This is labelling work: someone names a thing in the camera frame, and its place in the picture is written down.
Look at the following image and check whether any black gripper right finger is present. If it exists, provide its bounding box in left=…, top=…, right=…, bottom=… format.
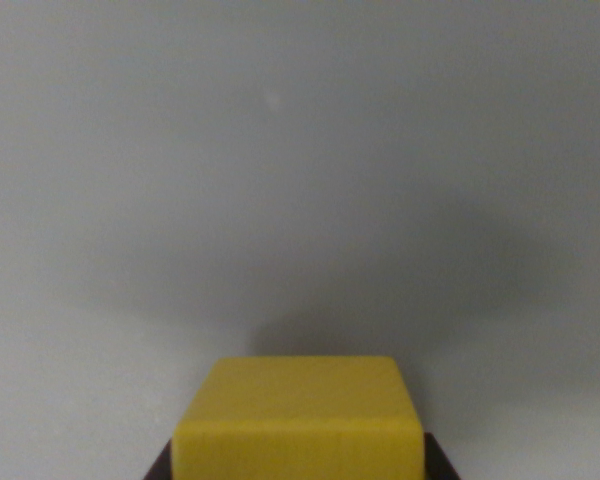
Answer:
left=422, top=432, right=463, bottom=480

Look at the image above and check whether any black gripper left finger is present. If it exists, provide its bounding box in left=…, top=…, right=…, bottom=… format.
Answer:
left=143, top=437, right=175, bottom=480

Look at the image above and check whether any yellow cube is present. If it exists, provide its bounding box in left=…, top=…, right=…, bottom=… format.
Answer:
left=171, top=355, right=426, bottom=480

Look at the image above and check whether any grey plastic bin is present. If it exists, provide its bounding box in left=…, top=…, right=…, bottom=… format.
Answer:
left=0, top=0, right=600, bottom=480

